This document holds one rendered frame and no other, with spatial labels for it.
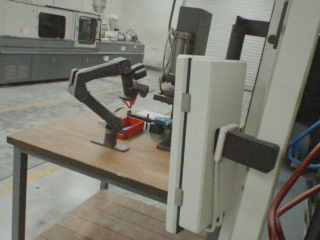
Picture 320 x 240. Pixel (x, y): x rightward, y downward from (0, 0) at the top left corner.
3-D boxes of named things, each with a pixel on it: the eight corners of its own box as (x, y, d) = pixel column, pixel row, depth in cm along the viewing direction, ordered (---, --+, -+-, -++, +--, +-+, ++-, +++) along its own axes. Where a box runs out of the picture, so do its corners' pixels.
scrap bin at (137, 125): (104, 134, 173) (106, 124, 171) (126, 125, 195) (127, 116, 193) (123, 140, 169) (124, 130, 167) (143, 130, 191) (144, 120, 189)
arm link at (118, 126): (115, 117, 161) (105, 117, 158) (122, 122, 154) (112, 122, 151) (114, 128, 163) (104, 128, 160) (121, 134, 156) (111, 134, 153)
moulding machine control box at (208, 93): (176, 193, 85) (203, 52, 75) (259, 225, 77) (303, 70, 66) (144, 225, 69) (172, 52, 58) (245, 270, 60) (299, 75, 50)
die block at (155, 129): (148, 132, 189) (150, 120, 187) (155, 128, 198) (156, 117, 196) (179, 140, 182) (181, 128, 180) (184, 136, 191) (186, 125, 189)
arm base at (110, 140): (98, 124, 164) (90, 127, 157) (132, 134, 157) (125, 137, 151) (97, 138, 166) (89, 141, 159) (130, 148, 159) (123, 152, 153)
